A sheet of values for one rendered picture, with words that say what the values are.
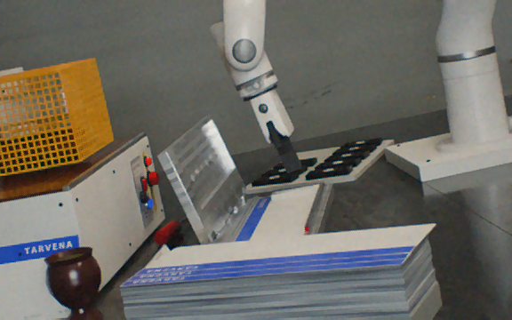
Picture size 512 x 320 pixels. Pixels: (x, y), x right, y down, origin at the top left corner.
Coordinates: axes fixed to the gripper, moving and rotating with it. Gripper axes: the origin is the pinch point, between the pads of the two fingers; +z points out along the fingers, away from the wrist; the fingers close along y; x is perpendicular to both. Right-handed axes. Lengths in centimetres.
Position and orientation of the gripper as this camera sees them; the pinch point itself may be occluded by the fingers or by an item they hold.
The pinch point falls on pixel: (291, 161)
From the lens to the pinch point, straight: 224.1
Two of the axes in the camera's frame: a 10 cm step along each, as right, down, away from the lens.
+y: 1.3, -1.8, 9.7
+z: 4.1, 9.1, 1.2
